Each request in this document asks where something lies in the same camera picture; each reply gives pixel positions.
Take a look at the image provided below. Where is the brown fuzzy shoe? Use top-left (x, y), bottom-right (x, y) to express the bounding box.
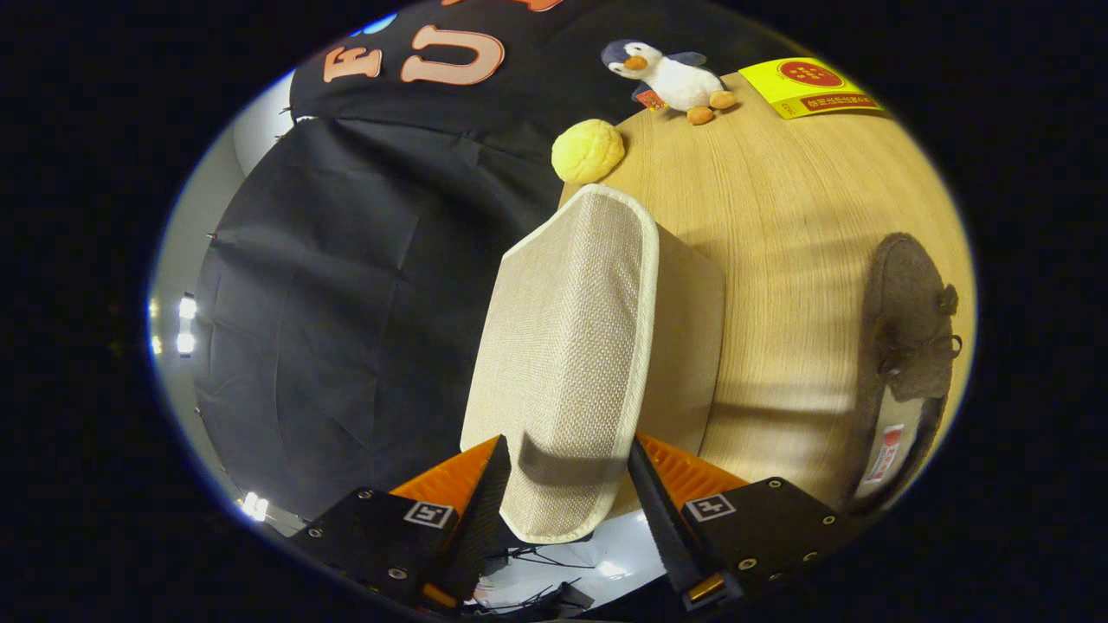
top-left (844, 232), bottom-right (963, 516)

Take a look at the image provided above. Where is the plush penguin toy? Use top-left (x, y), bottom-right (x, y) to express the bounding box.
top-left (601, 39), bottom-right (739, 126)

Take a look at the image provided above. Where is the yellow bun toy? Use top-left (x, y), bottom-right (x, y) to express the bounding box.
top-left (551, 119), bottom-right (626, 184)

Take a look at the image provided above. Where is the yellow book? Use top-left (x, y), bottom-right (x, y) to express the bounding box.
top-left (738, 57), bottom-right (886, 120)

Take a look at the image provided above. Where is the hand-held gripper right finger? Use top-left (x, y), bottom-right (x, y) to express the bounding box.
top-left (627, 434), bottom-right (860, 613)

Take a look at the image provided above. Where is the beige fabric storage box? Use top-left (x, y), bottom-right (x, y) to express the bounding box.
top-left (459, 183), bottom-right (727, 545)

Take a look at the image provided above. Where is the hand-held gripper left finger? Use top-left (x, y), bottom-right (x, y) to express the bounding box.
top-left (288, 434), bottom-right (512, 615)

